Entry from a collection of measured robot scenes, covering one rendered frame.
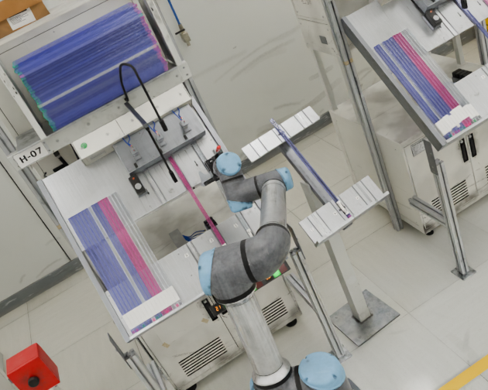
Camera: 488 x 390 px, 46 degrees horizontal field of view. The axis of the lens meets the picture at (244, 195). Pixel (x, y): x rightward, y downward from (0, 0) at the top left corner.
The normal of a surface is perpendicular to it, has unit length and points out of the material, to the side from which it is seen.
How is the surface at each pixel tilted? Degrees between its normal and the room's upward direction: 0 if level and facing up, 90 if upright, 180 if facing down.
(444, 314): 0
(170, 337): 90
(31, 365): 90
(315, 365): 7
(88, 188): 48
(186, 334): 90
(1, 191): 90
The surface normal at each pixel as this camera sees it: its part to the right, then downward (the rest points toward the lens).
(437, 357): -0.37, -0.78
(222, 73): 0.38, 0.36
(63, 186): 0.04, -0.25
